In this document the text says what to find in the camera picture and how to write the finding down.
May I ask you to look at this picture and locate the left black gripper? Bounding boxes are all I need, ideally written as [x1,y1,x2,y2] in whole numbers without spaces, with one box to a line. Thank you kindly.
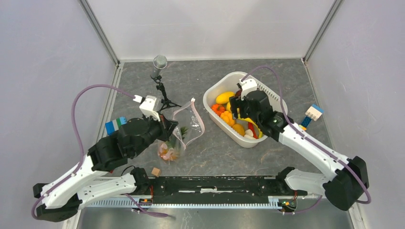
[131,110,179,157]

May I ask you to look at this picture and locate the orange toy pineapple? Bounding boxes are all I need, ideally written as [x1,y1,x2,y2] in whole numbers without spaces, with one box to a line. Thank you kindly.
[158,126,188,161]

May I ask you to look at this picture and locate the clear zip top bag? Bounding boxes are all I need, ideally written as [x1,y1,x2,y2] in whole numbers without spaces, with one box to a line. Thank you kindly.
[158,98,205,161]

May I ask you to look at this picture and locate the yellow toy bananas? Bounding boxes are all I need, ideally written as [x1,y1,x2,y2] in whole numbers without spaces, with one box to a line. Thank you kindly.
[237,118,263,139]

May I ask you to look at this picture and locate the white plastic basin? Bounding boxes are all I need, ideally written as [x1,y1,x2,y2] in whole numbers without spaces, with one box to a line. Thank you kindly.
[203,72,288,149]

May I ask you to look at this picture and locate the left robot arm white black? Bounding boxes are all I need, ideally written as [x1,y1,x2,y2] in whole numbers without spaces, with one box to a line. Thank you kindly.
[32,114,178,222]

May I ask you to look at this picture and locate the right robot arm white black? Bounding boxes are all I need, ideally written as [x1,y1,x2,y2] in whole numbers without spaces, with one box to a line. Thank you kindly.
[230,90,371,211]

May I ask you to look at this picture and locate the red toy chili pepper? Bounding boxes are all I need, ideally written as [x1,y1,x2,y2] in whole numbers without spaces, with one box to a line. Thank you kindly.
[248,123,258,139]

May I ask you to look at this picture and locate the orange toy fruit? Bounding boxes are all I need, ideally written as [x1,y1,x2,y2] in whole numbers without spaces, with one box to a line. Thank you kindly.
[232,124,245,136]

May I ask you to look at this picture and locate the orange yellow bell pepper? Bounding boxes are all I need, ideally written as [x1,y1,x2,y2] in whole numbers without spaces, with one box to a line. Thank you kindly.
[220,111,235,127]

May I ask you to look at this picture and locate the white toy mushroom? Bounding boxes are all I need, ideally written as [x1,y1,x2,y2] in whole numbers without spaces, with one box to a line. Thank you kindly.
[244,129,256,140]

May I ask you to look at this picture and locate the yellow toy mango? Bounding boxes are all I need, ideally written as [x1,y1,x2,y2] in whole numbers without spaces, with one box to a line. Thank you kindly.
[215,91,235,104]

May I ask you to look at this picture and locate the orange toy pumpkin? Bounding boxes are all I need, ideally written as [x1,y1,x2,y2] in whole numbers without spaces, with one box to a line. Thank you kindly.
[211,104,226,116]

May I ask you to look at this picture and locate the small wooden cube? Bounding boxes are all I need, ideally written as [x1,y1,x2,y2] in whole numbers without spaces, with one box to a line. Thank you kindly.
[151,167,161,177]

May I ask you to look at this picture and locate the blue green toy block stack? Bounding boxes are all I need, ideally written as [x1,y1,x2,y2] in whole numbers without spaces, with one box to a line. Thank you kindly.
[105,116,127,135]

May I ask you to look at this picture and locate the silver microphone on tripod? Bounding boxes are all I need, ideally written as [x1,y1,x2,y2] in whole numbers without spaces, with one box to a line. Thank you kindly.
[150,55,180,111]

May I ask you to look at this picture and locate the white blue yellow block stack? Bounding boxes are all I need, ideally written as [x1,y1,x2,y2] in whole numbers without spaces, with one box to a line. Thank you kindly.
[299,104,324,131]

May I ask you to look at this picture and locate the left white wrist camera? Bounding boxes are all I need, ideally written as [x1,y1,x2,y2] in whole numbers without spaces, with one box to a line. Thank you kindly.
[133,95,160,122]

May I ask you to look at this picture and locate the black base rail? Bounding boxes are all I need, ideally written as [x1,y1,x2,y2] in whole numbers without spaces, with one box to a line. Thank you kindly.
[131,176,307,204]

